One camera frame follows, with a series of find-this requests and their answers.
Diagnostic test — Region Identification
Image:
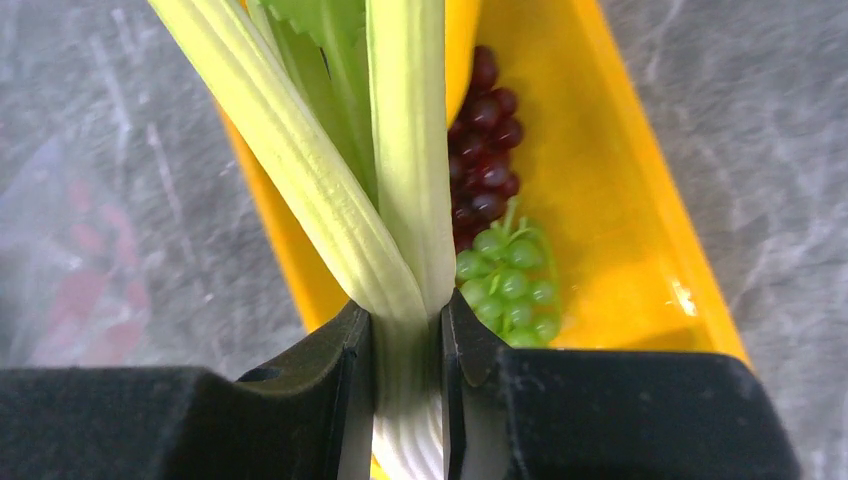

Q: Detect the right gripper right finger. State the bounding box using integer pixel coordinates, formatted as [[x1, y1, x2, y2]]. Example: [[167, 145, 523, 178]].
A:
[[441, 293, 802, 479]]

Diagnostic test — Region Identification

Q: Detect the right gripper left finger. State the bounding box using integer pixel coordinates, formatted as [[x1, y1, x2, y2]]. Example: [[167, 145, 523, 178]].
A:
[[1, 304, 374, 479]]

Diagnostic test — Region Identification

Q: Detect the celery stalk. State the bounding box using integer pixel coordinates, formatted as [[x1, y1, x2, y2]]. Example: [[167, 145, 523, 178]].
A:
[[153, 1, 455, 479]]

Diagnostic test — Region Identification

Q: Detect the clear zip top bag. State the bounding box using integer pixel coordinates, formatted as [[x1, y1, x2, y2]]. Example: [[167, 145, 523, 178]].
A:
[[1, 137, 150, 367]]

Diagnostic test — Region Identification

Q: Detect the green grape bunch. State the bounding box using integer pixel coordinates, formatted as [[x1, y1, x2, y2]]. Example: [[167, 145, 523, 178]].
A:
[[455, 197, 564, 348]]

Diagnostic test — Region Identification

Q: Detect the yellow plastic tray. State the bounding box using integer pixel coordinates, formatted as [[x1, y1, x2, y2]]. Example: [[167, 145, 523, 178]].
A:
[[220, 1, 747, 366]]

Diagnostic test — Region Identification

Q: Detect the purple grape bunch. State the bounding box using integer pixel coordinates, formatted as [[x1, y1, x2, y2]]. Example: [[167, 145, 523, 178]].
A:
[[448, 45, 524, 253]]

